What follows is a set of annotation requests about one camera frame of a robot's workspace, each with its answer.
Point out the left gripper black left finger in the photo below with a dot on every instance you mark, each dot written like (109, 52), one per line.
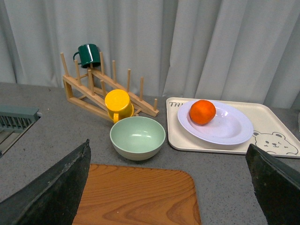
(53, 197)

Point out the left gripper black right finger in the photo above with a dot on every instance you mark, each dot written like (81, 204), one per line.
(276, 186)

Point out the white plate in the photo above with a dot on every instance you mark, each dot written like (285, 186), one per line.
(229, 126)

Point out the orange fruit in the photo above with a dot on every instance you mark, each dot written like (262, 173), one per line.
(202, 112)

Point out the beige bear tray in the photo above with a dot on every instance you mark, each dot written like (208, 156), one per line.
(269, 134)

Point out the wooden cutting board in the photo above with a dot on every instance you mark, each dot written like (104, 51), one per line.
(123, 195)

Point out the grey-green drying rack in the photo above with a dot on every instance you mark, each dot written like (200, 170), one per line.
(14, 122)

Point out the green bowl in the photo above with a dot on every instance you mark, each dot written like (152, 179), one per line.
(137, 138)

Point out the wooden dish rack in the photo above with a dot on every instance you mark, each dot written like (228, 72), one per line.
(88, 91)

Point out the yellow mug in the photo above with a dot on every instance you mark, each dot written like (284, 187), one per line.
(118, 104)

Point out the dark green mug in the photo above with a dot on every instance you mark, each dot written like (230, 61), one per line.
(89, 55)

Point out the grey curtain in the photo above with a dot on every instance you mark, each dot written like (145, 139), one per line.
(235, 50)

